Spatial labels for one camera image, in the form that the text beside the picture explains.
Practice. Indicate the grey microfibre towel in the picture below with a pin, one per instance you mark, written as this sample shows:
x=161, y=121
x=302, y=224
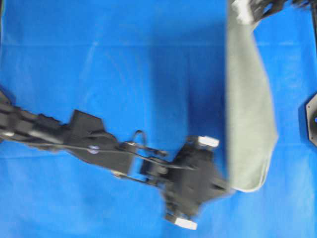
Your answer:
x=251, y=133

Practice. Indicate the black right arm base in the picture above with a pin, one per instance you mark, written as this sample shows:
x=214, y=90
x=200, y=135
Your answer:
x=307, y=116

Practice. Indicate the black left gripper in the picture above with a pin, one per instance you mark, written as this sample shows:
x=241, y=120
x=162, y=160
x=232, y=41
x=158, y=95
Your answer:
x=189, y=181

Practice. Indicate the blue table cloth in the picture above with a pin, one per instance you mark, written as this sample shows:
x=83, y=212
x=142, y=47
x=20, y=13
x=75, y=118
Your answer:
x=157, y=66

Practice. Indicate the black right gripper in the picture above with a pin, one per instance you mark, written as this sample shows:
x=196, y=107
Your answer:
x=252, y=11

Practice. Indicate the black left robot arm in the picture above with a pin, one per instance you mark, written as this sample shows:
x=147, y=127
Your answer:
x=84, y=137

